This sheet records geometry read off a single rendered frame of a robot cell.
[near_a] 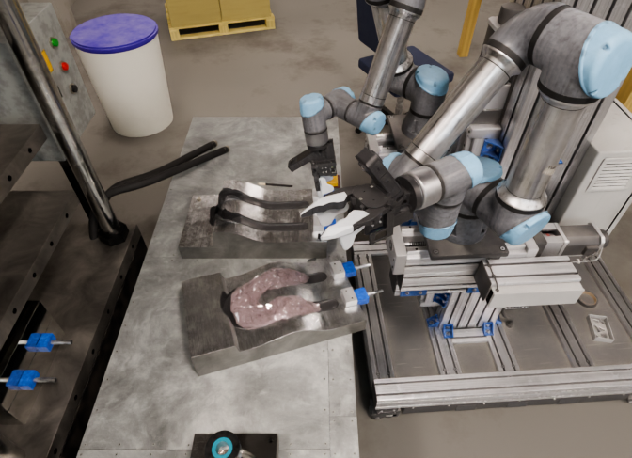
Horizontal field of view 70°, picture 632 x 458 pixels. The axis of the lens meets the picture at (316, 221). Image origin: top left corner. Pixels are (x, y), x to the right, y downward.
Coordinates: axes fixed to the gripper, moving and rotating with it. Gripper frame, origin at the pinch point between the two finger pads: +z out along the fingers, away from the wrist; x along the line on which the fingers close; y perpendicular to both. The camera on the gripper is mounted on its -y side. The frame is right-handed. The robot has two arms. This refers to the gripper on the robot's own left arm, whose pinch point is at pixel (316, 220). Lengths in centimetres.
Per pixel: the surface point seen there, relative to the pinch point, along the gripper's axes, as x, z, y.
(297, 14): 435, -212, 87
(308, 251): 49, -20, 56
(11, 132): 86, 48, 5
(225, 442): 3, 27, 56
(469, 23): 261, -301, 78
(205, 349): 27, 23, 52
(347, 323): 19, -16, 58
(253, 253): 59, -4, 56
